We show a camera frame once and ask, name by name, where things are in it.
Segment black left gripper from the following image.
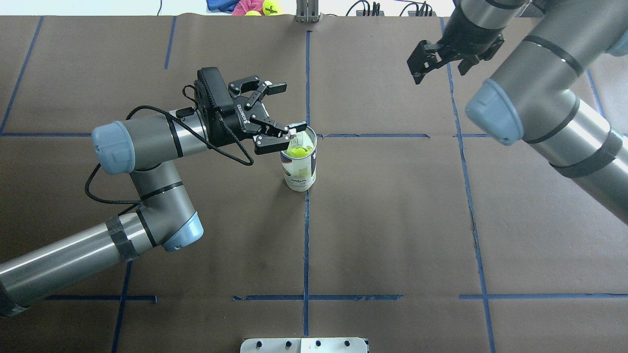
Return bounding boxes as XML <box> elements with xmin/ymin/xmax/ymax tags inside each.
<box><xmin>206</xmin><ymin>76</ymin><xmax>308</xmax><ymax>155</ymax></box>

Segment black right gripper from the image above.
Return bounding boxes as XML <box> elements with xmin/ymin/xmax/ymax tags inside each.
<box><xmin>407</xmin><ymin>20</ymin><xmax>504</xmax><ymax>85</ymax></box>

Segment yellow Wilson tennis ball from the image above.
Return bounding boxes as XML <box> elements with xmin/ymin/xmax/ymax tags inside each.
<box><xmin>286</xmin><ymin>147</ymin><xmax>314</xmax><ymax>159</ymax></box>

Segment clear tennis ball can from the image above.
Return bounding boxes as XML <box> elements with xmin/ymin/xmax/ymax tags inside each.
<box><xmin>280</xmin><ymin>126</ymin><xmax>317</xmax><ymax>192</ymax></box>

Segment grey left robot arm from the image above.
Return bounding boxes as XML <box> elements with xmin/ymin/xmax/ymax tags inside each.
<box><xmin>1</xmin><ymin>67</ymin><xmax>308</xmax><ymax>318</ymax></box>

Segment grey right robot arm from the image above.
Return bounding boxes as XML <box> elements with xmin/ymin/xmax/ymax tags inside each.
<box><xmin>407</xmin><ymin>0</ymin><xmax>628</xmax><ymax>223</ymax></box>

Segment background yellow tennis ball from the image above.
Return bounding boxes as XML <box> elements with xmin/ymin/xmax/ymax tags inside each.
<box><xmin>261</xmin><ymin>0</ymin><xmax>282</xmax><ymax>16</ymax></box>

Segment pink cloth in background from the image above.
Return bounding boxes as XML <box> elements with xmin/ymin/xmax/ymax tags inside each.
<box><xmin>232</xmin><ymin>0</ymin><xmax>264</xmax><ymax>16</ymax></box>

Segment blue cloth in background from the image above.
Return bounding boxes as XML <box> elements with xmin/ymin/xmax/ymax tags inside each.
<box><xmin>206</xmin><ymin>0</ymin><xmax>239</xmax><ymax>13</ymax></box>

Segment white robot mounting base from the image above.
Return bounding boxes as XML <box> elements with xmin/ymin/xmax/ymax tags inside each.
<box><xmin>240</xmin><ymin>337</ymin><xmax>370</xmax><ymax>353</ymax></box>

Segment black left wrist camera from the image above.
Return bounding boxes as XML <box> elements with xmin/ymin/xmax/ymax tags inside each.
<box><xmin>194</xmin><ymin>67</ymin><xmax>235</xmax><ymax>119</ymax></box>

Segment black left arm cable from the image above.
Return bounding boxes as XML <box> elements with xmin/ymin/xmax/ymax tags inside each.
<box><xmin>84</xmin><ymin>84</ymin><xmax>255</xmax><ymax>216</ymax></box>

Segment background black cables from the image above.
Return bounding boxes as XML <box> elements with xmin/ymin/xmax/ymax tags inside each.
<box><xmin>345</xmin><ymin>0</ymin><xmax>434</xmax><ymax>17</ymax></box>

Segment grey metal post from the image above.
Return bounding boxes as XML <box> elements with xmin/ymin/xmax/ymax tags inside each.
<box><xmin>295</xmin><ymin>0</ymin><xmax>320</xmax><ymax>23</ymax></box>

